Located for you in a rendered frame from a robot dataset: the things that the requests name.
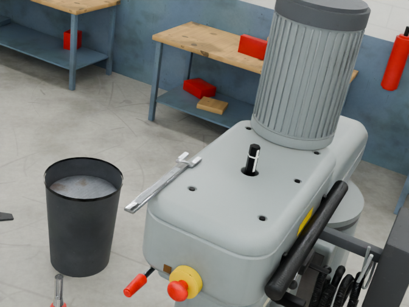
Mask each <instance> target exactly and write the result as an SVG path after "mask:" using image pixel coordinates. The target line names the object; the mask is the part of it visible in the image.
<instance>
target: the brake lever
mask: <svg viewBox="0 0 409 307"><path fill-rule="evenodd" d="M155 270H156V269H154V268H153V267H152V266H150V267H149V268H148V269H147V270H146V271H145V272H144V273H143V274H141V273H139V274H137V276H136V277H135V278H134V279H133V280H132V281H131V282H130V283H129V285H128V286H127V287H126V288H125V289H124V295H125V296H126V297H131V296H132V295H133V294H135V293H136V292H137V291H138V290H139V289H140V288H142V287H143V285H145V284H146V283H147V278H148V277H149V276H150V275H151V274H152V273H153V272H154V271H155Z"/></svg>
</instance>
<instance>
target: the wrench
mask: <svg viewBox="0 0 409 307"><path fill-rule="evenodd" d="M188 156H189V153H187V152H185V153H183V154H182V155H180V156H179V157H178V158H177V159H176V163H177V164H176V165H175V166H174V167H173V168H172V169H171V170H169V171H168V172H166V173H165V174H164V175H163V176H162V177H161V178H159V179H158V180H157V181H156V182H154V184H152V185H151V186H150V187H148V188H147V189H146V190H145V191H144V192H142V193H141V194H140V195H139V196H137V198H135V199H134V200H133V201H131V202H130V203H129V204H128V205H127V206H126V207H124V211H126V212H129V213H131V214H135V212H137V210H139V209H140V208H141V207H142V206H144V205H145V204H146V203H147V202H148V201H149V200H150V199H152V198H153V197H154V196H155V195H157V193H159V192H160V191H161V190H162V189H163V188H164V187H166V186H167V185H168V184H169V183H170V182H171V181H172V180H173V179H175V178H176V177H177V176H178V175H180V174H181V173H182V172H183V171H184V170H185V169H186V168H187V167H189V168H194V167H196V165H197V164H199V163H200V162H201V161H202V158H200V157H197V158H196V159H194V160H193V161H192V162H189V161H186V160H185V159H186V158H187V157H188Z"/></svg>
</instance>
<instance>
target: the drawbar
mask: <svg viewBox="0 0 409 307"><path fill-rule="evenodd" d="M257 150H259V151H260V145H258V144H250V149H249V152H248V153H249V156H251V157H256V154H257ZM249 156H248V158H247V161H246V166H245V172H244V174H245V175H247V176H251V177H254V174H255V171H256V168H255V171H254V172H253V167H254V162H255V159H254V158H250V157H249ZM258 156H259V155H258ZM257 161H258V158H257ZM256 166H257V163H256Z"/></svg>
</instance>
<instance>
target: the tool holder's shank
mask: <svg viewBox="0 0 409 307"><path fill-rule="evenodd" d="M53 305H54V307H62V306H63V305H64V300H63V275H62V274H57V275H56V276H55V290H54V301H53Z"/></svg>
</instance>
